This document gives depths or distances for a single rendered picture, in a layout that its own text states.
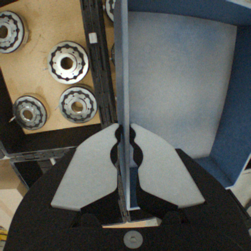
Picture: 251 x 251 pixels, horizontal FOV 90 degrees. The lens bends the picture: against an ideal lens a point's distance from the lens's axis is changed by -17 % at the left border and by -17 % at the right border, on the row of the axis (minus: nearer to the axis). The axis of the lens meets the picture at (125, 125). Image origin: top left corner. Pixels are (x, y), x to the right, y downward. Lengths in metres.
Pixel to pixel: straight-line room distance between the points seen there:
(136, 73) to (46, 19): 0.32
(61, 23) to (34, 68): 0.13
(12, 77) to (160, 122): 0.41
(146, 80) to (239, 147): 0.14
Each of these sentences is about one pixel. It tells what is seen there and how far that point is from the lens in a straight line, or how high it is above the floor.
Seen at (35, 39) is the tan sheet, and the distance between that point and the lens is 0.44.
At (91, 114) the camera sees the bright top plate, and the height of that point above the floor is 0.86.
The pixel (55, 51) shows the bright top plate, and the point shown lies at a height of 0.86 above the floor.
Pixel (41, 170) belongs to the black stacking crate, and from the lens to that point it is 0.62.
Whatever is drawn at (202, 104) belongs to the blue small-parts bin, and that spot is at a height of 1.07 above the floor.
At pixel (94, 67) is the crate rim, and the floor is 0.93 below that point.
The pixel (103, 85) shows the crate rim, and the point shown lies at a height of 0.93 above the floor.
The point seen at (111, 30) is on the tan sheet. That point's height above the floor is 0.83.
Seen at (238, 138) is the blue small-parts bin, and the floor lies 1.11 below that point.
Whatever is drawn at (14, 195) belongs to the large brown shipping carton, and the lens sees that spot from 0.68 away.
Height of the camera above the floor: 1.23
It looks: 62 degrees down
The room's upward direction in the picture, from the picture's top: 167 degrees clockwise
